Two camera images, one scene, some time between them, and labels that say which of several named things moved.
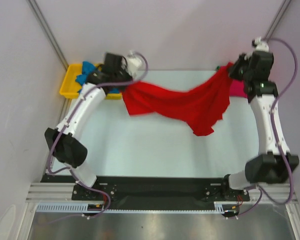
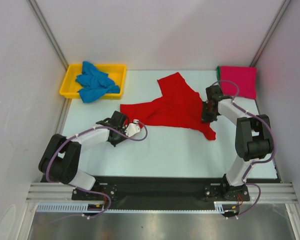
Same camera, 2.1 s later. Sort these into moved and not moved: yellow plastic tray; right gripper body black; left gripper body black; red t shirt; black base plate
Moved: left gripper body black; right gripper body black; red t shirt
Not moved: yellow plastic tray; black base plate
